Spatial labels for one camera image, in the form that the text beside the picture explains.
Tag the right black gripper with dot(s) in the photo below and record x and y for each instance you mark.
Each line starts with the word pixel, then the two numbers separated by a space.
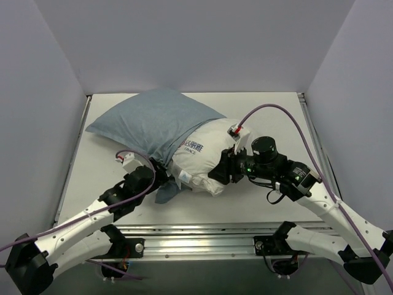
pixel 231 166

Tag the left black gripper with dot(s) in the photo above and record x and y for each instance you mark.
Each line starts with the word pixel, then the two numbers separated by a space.
pixel 157 169

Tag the white pillow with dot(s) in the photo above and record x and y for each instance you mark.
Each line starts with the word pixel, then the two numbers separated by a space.
pixel 201 151

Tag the grey striped pillowcase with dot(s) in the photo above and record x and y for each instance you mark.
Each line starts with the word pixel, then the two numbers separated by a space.
pixel 155 123

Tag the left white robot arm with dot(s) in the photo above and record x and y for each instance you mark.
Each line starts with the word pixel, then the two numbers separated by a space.
pixel 34 262

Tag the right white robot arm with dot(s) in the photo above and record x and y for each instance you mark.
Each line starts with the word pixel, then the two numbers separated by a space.
pixel 363 249

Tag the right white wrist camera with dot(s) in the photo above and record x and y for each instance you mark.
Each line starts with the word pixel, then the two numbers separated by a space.
pixel 239 136

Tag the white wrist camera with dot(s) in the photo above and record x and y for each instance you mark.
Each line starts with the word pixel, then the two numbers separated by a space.
pixel 129 161
pixel 239 136

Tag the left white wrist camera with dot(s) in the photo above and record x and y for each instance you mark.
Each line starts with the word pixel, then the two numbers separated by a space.
pixel 129 161

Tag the aluminium front rail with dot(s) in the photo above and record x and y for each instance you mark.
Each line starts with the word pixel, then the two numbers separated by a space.
pixel 237 243

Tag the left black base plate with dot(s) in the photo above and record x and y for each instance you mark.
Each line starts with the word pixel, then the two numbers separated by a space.
pixel 134 248

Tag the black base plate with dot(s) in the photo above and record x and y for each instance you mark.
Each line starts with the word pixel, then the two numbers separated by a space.
pixel 134 248
pixel 266 245

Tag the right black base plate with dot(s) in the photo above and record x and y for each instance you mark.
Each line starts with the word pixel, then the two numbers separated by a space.
pixel 266 245

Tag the right aluminium side rail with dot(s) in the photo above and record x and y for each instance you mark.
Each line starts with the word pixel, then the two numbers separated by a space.
pixel 322 157

